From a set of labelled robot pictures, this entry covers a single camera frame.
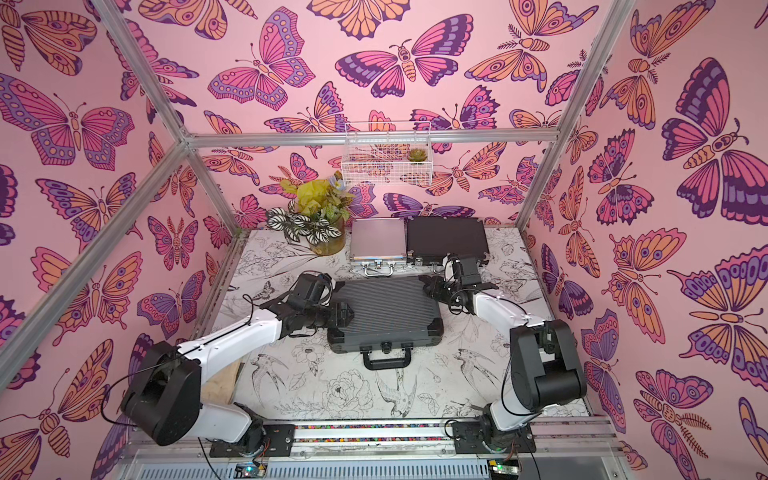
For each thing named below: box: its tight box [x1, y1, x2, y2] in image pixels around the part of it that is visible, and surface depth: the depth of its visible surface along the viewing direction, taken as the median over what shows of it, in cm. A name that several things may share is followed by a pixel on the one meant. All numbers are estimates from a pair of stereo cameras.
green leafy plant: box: [279, 172, 355, 223], surface depth 103 cm
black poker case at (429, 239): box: [406, 216, 490, 266], surface depth 113 cm
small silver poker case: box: [350, 217, 407, 277], surface depth 109 cm
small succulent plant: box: [407, 148, 428, 162], surface depth 94 cm
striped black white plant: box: [267, 200, 342, 245], surface depth 94 cm
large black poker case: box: [327, 276, 444, 370], surface depth 87 cm
